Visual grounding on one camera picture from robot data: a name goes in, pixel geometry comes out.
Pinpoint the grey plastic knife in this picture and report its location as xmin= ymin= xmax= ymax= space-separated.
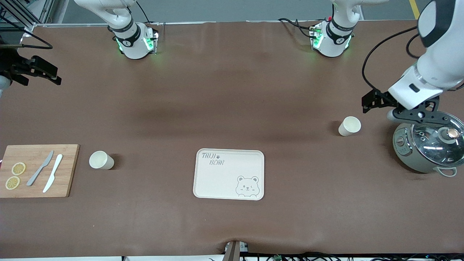
xmin=26 ymin=150 xmax=54 ymax=187

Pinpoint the white plastic knife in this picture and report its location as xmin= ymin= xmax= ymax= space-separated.
xmin=42 ymin=154 xmax=63 ymax=193

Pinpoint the black base cable bundle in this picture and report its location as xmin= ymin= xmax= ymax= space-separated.
xmin=277 ymin=17 xmax=316 ymax=39

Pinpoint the bamboo cutting board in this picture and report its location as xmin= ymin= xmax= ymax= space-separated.
xmin=0 ymin=144 xmax=80 ymax=198

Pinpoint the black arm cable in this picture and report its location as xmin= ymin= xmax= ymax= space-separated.
xmin=362 ymin=25 xmax=422 ymax=93
xmin=0 ymin=16 xmax=53 ymax=50

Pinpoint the grey-green cooking pot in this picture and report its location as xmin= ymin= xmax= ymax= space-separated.
xmin=393 ymin=123 xmax=459 ymax=177

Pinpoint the black left camera mount bracket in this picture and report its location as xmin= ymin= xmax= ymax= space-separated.
xmin=393 ymin=101 xmax=448 ymax=126

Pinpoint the white IKEA cup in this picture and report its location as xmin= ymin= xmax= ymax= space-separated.
xmin=89 ymin=150 xmax=115 ymax=170
xmin=338 ymin=116 xmax=362 ymax=137

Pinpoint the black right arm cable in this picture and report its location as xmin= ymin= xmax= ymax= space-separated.
xmin=0 ymin=16 xmax=53 ymax=50

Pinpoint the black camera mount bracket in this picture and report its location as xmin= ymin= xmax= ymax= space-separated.
xmin=0 ymin=49 xmax=33 ymax=78
xmin=393 ymin=101 xmax=448 ymax=126

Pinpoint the glass pot lid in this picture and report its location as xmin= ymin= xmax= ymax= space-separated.
xmin=411 ymin=111 xmax=464 ymax=167

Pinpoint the metal table edge bracket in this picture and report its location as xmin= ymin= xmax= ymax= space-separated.
xmin=223 ymin=240 xmax=250 ymax=261

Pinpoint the aluminium frame with struts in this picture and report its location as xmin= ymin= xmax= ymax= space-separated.
xmin=0 ymin=0 xmax=55 ymax=31

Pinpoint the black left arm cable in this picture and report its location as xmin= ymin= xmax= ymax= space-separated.
xmin=362 ymin=25 xmax=422 ymax=93

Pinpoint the black right camera mount bracket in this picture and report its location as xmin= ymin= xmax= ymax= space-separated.
xmin=0 ymin=49 xmax=33 ymax=78

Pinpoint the cream bear print tray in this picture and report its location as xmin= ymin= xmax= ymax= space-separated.
xmin=193 ymin=148 xmax=265 ymax=201

